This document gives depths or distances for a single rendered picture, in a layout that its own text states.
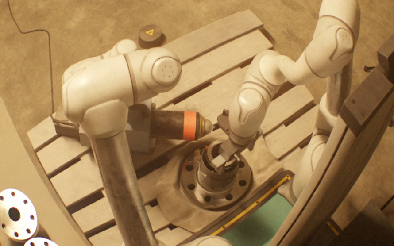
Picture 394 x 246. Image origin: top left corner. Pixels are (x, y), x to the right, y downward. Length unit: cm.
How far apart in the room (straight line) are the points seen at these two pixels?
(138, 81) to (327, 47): 48
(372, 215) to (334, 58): 66
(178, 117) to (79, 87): 99
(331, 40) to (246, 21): 155
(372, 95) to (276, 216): 125
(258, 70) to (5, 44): 168
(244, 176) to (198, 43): 63
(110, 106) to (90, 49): 157
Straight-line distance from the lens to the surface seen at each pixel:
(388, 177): 316
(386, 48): 110
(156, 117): 263
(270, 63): 215
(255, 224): 228
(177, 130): 262
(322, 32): 170
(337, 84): 204
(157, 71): 168
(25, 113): 313
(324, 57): 169
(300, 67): 181
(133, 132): 259
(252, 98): 209
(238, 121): 212
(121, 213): 185
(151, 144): 274
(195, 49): 304
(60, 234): 283
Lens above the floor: 268
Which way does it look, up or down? 61 degrees down
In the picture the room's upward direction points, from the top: 8 degrees clockwise
